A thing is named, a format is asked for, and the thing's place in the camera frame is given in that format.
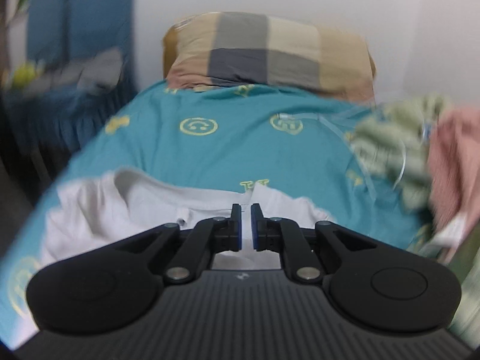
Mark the blue covered chair far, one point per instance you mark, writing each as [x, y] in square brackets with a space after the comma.
[40, 113]

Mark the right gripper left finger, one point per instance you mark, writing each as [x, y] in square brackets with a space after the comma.
[202, 243]

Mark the pink fleece blanket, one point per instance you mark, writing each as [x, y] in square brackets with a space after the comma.
[453, 163]

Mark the green fleece blanket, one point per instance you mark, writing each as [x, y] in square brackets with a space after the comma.
[394, 142]

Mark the blue covered chair near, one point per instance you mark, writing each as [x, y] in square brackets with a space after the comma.
[95, 27]

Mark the checkered pillow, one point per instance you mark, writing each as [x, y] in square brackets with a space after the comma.
[270, 50]

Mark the blue covered chair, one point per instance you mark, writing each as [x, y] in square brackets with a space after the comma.
[40, 113]
[95, 27]

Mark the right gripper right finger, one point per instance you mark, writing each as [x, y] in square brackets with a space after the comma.
[292, 243]

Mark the white t-shirt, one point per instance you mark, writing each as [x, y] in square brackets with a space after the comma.
[93, 212]

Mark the yellow plush toy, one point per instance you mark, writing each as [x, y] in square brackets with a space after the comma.
[25, 74]

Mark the grey cloth on chair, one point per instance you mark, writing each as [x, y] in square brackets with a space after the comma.
[90, 71]

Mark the teal patterned bed sheet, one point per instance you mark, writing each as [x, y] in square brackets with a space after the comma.
[224, 139]

